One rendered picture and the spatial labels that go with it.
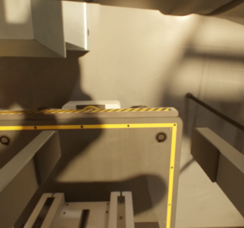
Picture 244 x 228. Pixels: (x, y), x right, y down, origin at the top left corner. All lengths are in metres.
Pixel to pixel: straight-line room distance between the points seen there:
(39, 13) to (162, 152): 0.55
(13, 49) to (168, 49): 0.73
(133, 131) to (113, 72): 0.38
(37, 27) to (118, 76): 0.66
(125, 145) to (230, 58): 0.69
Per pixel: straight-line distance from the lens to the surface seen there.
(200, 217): 1.40
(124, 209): 0.68
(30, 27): 0.25
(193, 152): 0.17
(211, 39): 0.98
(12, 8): 0.26
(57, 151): 0.17
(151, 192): 0.75
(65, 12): 0.55
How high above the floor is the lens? 0.87
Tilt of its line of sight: 75 degrees down
